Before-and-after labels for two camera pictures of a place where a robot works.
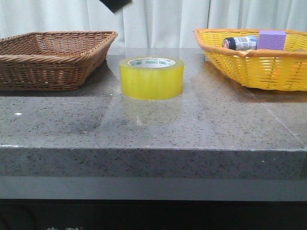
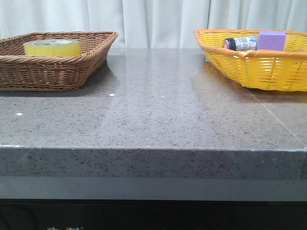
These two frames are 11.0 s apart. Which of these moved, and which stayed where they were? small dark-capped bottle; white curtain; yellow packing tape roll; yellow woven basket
Moved: yellow packing tape roll
Stayed: white curtain; yellow woven basket; small dark-capped bottle
